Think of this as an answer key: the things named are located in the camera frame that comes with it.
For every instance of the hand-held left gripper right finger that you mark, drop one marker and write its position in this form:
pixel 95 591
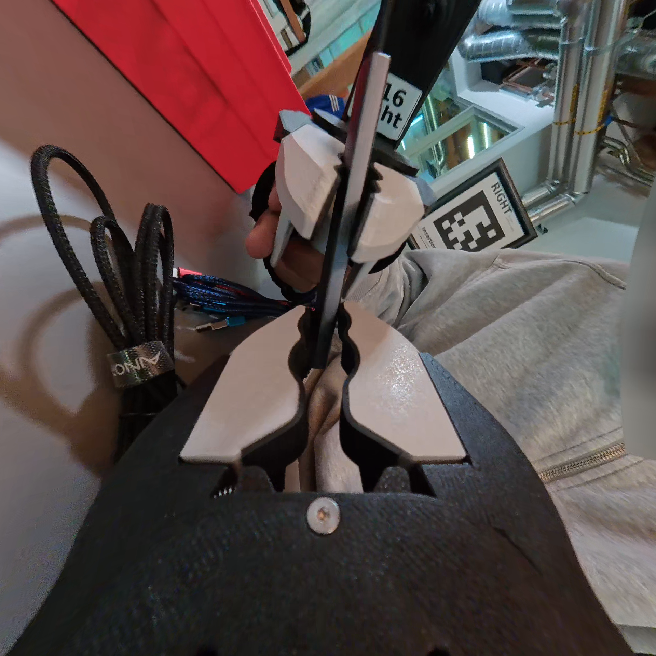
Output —
pixel 405 399

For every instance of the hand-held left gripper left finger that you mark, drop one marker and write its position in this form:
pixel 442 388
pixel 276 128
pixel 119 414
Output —
pixel 246 394

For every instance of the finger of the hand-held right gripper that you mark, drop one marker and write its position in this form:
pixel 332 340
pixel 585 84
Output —
pixel 389 215
pixel 307 179

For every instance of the person's right hand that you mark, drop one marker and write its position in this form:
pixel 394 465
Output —
pixel 261 238

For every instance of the blue white striped object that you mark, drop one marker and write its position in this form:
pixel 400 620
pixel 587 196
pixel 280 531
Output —
pixel 330 107

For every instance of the wooden board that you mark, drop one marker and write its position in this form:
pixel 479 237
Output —
pixel 328 77

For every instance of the person's grey hoodie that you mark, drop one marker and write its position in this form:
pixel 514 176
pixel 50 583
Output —
pixel 512 348

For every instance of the red plastic crate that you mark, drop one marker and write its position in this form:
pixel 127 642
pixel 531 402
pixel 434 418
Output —
pixel 179 77

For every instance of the silver flexible duct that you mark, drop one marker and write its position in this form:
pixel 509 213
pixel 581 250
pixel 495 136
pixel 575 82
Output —
pixel 492 46

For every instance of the silver vertical duct pipes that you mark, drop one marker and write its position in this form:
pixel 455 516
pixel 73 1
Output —
pixel 584 102

